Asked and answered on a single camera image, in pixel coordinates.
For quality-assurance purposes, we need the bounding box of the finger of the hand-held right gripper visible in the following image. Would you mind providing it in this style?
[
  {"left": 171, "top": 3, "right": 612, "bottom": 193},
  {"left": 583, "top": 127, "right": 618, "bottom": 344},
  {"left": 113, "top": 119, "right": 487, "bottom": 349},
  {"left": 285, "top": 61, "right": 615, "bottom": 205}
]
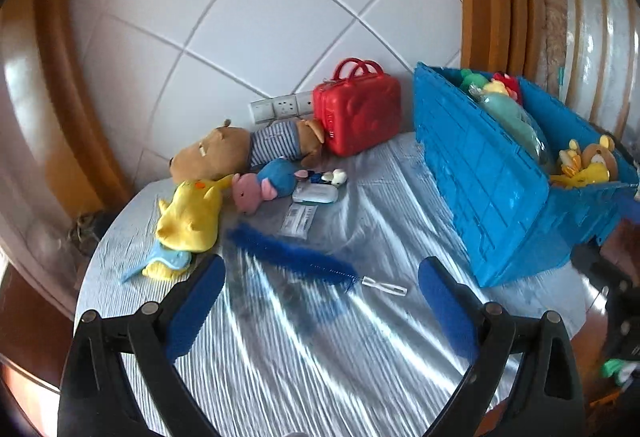
[{"left": 570, "top": 242, "right": 623, "bottom": 290}]

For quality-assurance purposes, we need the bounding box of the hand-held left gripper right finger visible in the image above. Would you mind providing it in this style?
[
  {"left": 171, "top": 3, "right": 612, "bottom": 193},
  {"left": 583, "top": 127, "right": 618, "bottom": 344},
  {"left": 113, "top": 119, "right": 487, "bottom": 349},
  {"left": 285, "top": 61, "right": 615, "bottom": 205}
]
[{"left": 417, "top": 256, "right": 586, "bottom": 437}]

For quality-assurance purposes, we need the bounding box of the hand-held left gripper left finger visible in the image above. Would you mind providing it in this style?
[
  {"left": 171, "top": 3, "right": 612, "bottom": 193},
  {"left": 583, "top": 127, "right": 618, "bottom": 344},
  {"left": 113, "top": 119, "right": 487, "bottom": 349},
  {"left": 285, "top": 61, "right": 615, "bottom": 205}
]
[{"left": 56, "top": 253, "right": 227, "bottom": 437}]

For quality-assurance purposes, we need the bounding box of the brown bear plush toy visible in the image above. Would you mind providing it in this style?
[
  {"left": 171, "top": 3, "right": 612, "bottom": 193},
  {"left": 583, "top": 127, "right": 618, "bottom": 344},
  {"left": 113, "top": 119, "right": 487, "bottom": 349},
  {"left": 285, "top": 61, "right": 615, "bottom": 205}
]
[{"left": 580, "top": 134, "right": 621, "bottom": 183}]

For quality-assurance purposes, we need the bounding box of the blue fluffy duster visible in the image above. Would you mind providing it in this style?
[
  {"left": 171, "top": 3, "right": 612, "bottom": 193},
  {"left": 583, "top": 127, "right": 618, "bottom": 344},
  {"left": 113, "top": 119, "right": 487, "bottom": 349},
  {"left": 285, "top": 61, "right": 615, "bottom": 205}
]
[{"left": 226, "top": 223, "right": 408, "bottom": 295}]

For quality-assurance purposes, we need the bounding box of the blue plastic crate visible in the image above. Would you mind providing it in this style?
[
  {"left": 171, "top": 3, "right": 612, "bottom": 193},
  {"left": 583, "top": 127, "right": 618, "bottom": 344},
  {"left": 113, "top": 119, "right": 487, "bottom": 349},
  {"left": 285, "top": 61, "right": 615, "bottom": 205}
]
[{"left": 412, "top": 61, "right": 640, "bottom": 289}]

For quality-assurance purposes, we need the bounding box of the small green white toy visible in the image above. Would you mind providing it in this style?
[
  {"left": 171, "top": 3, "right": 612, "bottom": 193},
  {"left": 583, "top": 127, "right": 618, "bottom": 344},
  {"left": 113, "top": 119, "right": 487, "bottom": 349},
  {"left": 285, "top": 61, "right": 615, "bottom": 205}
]
[{"left": 600, "top": 357, "right": 640, "bottom": 385}]

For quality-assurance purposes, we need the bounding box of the yellow plush toy blue cape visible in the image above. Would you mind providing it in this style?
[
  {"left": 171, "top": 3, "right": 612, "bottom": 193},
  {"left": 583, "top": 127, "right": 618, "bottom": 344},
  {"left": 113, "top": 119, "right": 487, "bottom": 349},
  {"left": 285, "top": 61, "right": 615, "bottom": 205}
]
[{"left": 120, "top": 173, "right": 241, "bottom": 283}]

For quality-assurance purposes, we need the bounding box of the dark tangled bundle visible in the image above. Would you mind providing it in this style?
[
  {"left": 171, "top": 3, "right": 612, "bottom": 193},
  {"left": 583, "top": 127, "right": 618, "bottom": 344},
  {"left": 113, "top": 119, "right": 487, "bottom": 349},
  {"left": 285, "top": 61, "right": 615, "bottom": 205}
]
[{"left": 65, "top": 212, "right": 117, "bottom": 253}]

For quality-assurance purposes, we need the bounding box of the clear flat packet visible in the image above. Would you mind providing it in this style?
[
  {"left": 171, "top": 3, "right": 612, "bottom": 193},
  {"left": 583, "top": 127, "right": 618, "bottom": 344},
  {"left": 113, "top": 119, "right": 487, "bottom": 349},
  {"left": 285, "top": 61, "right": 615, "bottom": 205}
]
[{"left": 277, "top": 203, "right": 316, "bottom": 239}]

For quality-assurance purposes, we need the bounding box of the pink piglet plush blue shirt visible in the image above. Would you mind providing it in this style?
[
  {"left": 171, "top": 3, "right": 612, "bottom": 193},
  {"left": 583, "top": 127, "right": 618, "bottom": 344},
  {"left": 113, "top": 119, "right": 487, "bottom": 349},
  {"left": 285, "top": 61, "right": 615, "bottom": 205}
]
[{"left": 231, "top": 157, "right": 313, "bottom": 215}]

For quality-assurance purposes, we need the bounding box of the tan bear plush striped shirt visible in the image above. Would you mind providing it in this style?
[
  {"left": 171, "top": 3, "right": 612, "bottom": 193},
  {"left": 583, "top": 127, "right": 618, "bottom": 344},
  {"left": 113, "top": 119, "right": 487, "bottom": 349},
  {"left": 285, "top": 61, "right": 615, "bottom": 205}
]
[{"left": 169, "top": 118, "right": 326, "bottom": 183}]

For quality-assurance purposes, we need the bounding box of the white plastic case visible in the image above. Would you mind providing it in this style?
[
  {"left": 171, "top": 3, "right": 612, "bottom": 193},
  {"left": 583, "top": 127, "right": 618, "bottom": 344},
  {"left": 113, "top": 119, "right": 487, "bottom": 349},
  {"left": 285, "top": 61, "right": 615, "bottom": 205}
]
[{"left": 291, "top": 182, "right": 338, "bottom": 205}]

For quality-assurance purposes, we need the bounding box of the small white dog plush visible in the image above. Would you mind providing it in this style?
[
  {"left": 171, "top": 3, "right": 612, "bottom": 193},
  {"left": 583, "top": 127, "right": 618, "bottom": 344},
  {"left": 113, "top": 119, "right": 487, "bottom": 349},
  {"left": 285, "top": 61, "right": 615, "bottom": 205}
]
[{"left": 310, "top": 168, "right": 348, "bottom": 188}]

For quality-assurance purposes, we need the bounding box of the red yellow plush toy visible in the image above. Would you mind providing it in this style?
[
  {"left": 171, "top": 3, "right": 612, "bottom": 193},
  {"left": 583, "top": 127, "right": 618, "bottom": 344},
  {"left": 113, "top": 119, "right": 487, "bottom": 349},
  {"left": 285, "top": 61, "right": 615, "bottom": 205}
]
[{"left": 482, "top": 73, "right": 523, "bottom": 105}]

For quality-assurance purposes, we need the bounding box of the small red suitcase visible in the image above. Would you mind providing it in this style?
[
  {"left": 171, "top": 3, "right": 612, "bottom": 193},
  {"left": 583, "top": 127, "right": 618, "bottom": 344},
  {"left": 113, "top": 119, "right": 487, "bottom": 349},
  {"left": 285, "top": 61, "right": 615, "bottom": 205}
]
[{"left": 312, "top": 58, "right": 402, "bottom": 158}]

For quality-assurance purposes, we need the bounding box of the green plush toy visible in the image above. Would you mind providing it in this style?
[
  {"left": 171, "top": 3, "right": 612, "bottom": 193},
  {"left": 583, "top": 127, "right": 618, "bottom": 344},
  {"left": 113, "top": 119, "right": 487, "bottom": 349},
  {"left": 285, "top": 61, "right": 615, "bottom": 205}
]
[{"left": 459, "top": 68, "right": 488, "bottom": 93}]

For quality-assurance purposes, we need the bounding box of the white wall socket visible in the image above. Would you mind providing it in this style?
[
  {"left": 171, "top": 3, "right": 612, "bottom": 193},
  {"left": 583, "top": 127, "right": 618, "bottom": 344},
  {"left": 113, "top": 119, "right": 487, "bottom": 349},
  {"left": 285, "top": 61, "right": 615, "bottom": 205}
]
[{"left": 250, "top": 93, "right": 317, "bottom": 125}]

